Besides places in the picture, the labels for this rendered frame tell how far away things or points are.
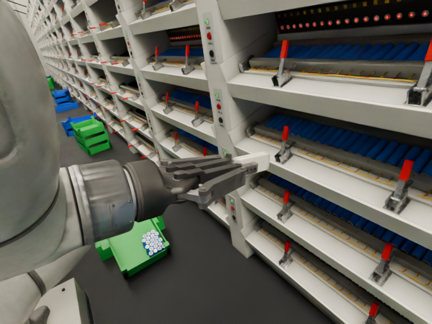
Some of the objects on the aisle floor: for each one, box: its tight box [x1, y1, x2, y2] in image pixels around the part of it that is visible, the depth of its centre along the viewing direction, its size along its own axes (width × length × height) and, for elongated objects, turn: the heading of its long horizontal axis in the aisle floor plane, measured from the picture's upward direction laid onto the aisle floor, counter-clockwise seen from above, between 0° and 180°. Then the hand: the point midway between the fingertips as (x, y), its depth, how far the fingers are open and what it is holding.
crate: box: [107, 219, 170, 280], centre depth 112 cm, size 30×20×8 cm
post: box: [114, 0, 180, 167], centre depth 125 cm, size 20×9×171 cm, turn 139°
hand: (251, 164), depth 43 cm, fingers closed
